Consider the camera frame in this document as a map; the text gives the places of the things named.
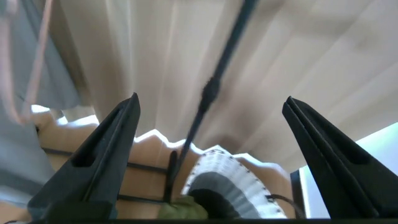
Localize pale grey shorts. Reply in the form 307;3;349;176
0;0;82;209

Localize black clothes rack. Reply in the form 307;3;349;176
35;0;259;205

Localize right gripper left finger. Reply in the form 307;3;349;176
27;92;141;219

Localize pink clothes hanger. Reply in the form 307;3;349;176
0;0;54;125

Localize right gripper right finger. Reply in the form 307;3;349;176
282;95;398;218

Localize green garment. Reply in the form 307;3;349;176
157;195;208;219

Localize beige curtain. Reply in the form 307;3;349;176
34;0;398;172

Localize white laundry basket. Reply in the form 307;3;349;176
181;148;307;219

